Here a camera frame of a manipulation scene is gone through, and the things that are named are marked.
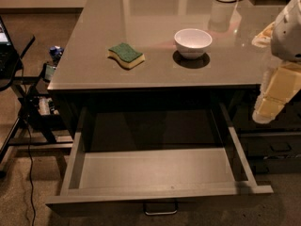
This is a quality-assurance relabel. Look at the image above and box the black laptop stand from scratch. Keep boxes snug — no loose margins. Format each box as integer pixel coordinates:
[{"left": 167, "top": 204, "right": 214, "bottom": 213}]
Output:
[{"left": 0, "top": 34, "right": 72, "bottom": 162}]

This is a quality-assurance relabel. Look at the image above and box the green and yellow sponge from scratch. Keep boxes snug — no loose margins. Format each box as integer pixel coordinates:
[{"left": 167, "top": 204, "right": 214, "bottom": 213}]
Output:
[{"left": 108, "top": 42, "right": 145, "bottom": 70}]

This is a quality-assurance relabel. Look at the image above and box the black cable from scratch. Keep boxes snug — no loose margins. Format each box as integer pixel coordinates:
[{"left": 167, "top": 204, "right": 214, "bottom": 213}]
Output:
[{"left": 18, "top": 56, "right": 37, "bottom": 226}]

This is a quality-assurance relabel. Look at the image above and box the white bowl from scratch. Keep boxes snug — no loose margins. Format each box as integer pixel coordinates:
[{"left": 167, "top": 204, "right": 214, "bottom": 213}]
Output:
[{"left": 174, "top": 28, "right": 213, "bottom": 59}]

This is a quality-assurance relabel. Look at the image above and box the lower dark drawer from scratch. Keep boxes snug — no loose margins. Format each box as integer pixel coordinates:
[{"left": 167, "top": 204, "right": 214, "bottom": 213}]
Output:
[{"left": 239, "top": 132, "right": 301, "bottom": 174}]

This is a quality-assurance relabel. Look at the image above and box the black laptop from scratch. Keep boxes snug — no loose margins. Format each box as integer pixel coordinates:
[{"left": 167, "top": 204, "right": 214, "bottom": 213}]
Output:
[{"left": 0, "top": 17, "right": 19, "bottom": 79}]

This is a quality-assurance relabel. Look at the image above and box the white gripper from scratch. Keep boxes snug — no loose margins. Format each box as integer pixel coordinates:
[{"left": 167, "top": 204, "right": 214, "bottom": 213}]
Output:
[{"left": 251, "top": 0, "right": 301, "bottom": 124}]

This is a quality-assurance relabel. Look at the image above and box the blue device on stand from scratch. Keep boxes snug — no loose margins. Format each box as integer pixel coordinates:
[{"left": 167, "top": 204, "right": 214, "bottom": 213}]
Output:
[{"left": 43, "top": 46, "right": 64, "bottom": 82}]

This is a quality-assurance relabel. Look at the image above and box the metal drawer handle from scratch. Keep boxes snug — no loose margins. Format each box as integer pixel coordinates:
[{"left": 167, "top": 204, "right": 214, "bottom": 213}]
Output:
[{"left": 143, "top": 202, "right": 178, "bottom": 216}]

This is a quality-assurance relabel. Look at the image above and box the grey drawer cabinet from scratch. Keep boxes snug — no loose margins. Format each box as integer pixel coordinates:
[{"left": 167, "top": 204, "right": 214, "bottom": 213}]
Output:
[{"left": 49, "top": 0, "right": 300, "bottom": 138}]

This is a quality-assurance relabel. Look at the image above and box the open grey top drawer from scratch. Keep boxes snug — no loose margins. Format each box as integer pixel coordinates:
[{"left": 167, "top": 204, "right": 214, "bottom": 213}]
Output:
[{"left": 46, "top": 104, "right": 273, "bottom": 217}]

